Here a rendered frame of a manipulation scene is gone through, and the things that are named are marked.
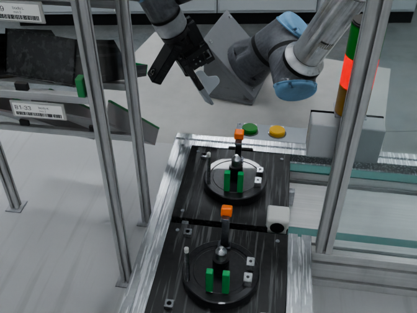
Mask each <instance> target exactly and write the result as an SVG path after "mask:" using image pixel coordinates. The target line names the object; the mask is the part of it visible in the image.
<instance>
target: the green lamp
mask: <svg viewBox="0 0 417 313"><path fill-rule="evenodd" d="M359 29H360V28H357V27H356V26H355V25H354V24H353V23H352V22H351V27H350V31H349V37H348V41H347V47H346V56H347V57H348V58H349V59H351V60H353V59H354V54H355V51H356V45H357V39H358V36H359Z"/></svg>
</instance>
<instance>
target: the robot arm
mask: <svg viewBox="0 0 417 313"><path fill-rule="evenodd" d="M189 1H192V0H140V2H139V4H140V6H141V7H142V9H143V10H144V12H145V14H146V16H147V17H148V19H149V20H150V22H151V24H152V26H153V27H154V29H155V31H156V33H157V34H158V36H159V37H160V38H161V40H162V41H163V42H164V45H163V47H162V49H161V50H160V52H159V54H158V56H157V57H156V59H155V61H154V62H153V64H152V66H151V68H150V69H149V71H148V72H147V73H148V76H149V78H150V80H151V82H152V83H156V84H159V85H161V83H162V82H163V80H164V79H165V77H166V75H167V74H168V72H169V70H170V69H171V67H172V66H173V64H174V62H175V61H176V62H177V64H178V65H179V67H180V68H181V70H182V72H183V73H184V75H185V76H190V79H191V81H192V82H193V84H194V85H195V87H196V88H197V90H198V91H199V93H200V95H201V96H202V97H203V99H204V101H205V102H207V103H209V104H210V105H213V104H214V103H213V101H212V100H211V98H210V96H209V94H210V93H211V92H212V91H213V90H214V89H215V88H216V86H217V85H218V84H219V82H220V80H219V78H218V77H217V76H207V75H206V74H205V73H204V71H202V70H198V71H196V72H194V70H196V69H198V68H199V67H200V66H201V67H202V66H204V65H205V64H206V63H207V64H209V63H210V62H212V61H214V60H215V58H214V56H213V54H212V52H211V50H210V48H209V46H208V44H207V43H206V42H205V40H204V39H203V37H202V35H201V33H200V31H199V29H198V27H197V25H196V23H195V21H194V20H192V19H191V17H190V16H187V17H185V16H184V14H183V12H182V10H181V8H180V7H179V5H181V4H184V3H186V2H189ZM364 6H365V0H325V1H324V2H323V4H322V5H321V7H320V8H319V10H318V11H317V13H316V14H315V16H314V17H313V19H312V20H311V21H310V23H309V24H308V25H306V23H305V22H304V21H303V20H302V19H301V18H300V17H299V16H298V15H296V14H295V13H293V12H290V11H287V12H284V13H283V14H281V15H280V16H277V17H276V19H274V20H273V21H272V22H271V23H269V24H268V25H266V26H265V27H264V28H263V29H261V30H260V31H259V32H258V33H256V34H255V35H254V36H252V37H250V38H248V39H244V40H240V41H238V42H235V43H234V44H233V45H231V46H230V47H229V49H228V61H229V63H230V66H231V68H232V69H233V71H234V72H235V74H236V75H237V77H239V79H240V80H242V82H244V83H245V84H247V85H249V86H258V85H259V84H261V83H262V82H263V81H264V80H265V79H266V78H267V76H268V75H269V73H271V76H272V81H273V88H274V90H275V92H276V96H277V97H278V98H279V99H281V100H284V101H300V100H303V99H306V98H309V97H311V96H312V95H314V94H315V93H316V91H317V86H318V85H317V83H316V78H317V77H318V75H319V74H320V73H321V72H322V70H323V67H324V59H325V57H326V56H327V55H328V54H329V52H330V51H331V50H332V48H333V47H334V46H335V45H336V43H337V42H338V40H339V39H340V38H341V37H342V36H343V34H344V33H345V31H347V29H348V28H349V26H350V25H351V22H352V18H353V17H354V16H356V15H358V14H360V13H361V11H362V10H363V8H364ZM207 50H209V52H210V54H211V57H210V58H209V59H207V58H208V57H209V56H210V55H209V53H208V52H207ZM197 75H198V77H199V78H200V80H201V82H202V83H201V82H200V80H199V79H198V77H197Z"/></svg>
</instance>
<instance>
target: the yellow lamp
mask: <svg viewBox="0 0 417 313"><path fill-rule="evenodd" d="M346 93H347V89H344V88H343V87H342V86H341V85H340V83H339V88H338V94H337V98H336V104H335V108H334V109H335V112H336V113H337V114H338V115H339V116H341V117H342V113H343V107H344V102H345V98H346Z"/></svg>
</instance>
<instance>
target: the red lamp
mask: <svg viewBox="0 0 417 313"><path fill-rule="evenodd" d="M352 63H353V60H351V59H349V58H348V57H347V56H346V54H345V56H344V63H343V69H342V72H341V79H340V85H341V86H342V87H343V88H344V89H348V84H349V78H350V74H351V69H352Z"/></svg>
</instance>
